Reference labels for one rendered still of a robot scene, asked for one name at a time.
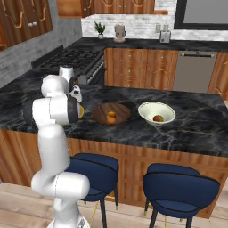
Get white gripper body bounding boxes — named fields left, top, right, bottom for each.
left=69, top=85, right=84, bottom=104

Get yellow plate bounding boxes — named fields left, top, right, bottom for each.
left=77, top=104, right=86, bottom=120

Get brown wooden bowl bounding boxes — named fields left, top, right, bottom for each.
left=91, top=102, right=132, bottom=127

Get white bowl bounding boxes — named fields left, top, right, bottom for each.
left=137, top=101, right=176, bottom=126

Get wooden counter front panel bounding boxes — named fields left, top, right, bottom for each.
left=0, top=128, right=228, bottom=220

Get black gas hob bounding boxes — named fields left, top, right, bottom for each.
left=30, top=45, right=107, bottom=86

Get wooden base cupboards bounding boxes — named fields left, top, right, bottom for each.
left=104, top=47, right=179, bottom=92

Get green potted plant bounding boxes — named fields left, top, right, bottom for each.
left=94, top=20, right=107, bottom=40

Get beige coffee machine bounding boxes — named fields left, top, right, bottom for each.
left=113, top=23, right=126, bottom=44

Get blue bar stool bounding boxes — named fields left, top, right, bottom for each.
left=63, top=152, right=120, bottom=228
left=142, top=162, right=221, bottom=228

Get red green fruit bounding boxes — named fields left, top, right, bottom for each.
left=152, top=114, right=165, bottom=123

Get silver toaster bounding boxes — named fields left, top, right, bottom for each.
left=159, top=29, right=172, bottom=45

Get grey dishwasher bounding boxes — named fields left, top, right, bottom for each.
left=173, top=50, right=218, bottom=94

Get narrow wooden base cupboard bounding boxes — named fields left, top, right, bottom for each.
left=207, top=52, right=228, bottom=101

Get black framed window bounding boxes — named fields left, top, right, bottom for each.
left=173, top=0, right=228, bottom=31

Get wooden wall cupboards with knobs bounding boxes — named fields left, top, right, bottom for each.
left=0, top=0, right=54, bottom=52

